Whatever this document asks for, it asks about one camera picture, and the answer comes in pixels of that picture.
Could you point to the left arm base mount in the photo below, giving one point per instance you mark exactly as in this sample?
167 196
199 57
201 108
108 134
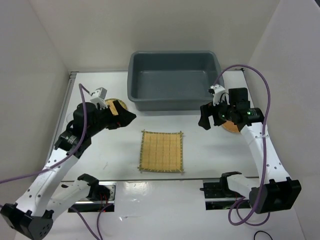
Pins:
104 201

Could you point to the round orange woven basket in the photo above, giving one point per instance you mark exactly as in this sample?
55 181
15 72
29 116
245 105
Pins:
230 127

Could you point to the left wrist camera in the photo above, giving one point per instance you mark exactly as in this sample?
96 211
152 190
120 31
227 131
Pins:
98 96

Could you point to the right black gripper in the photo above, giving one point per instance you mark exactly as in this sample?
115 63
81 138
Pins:
207 110

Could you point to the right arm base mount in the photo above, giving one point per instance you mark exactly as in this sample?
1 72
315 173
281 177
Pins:
215 198

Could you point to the square woven bamboo mat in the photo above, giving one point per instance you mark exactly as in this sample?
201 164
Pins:
161 152

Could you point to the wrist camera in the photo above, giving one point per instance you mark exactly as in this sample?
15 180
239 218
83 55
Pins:
217 92
98 96

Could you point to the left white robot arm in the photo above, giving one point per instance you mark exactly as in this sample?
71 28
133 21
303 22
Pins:
34 213

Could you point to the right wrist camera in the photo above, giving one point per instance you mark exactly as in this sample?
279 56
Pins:
217 92

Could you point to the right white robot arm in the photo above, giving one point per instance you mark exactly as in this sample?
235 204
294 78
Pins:
276 191

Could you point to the round green-rimmed bamboo tray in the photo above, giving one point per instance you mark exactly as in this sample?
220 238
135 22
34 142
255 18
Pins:
110 103

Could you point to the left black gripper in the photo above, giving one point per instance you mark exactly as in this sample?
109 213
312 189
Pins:
125 117

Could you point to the grey plastic bin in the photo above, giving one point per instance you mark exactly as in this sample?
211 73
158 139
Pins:
172 80

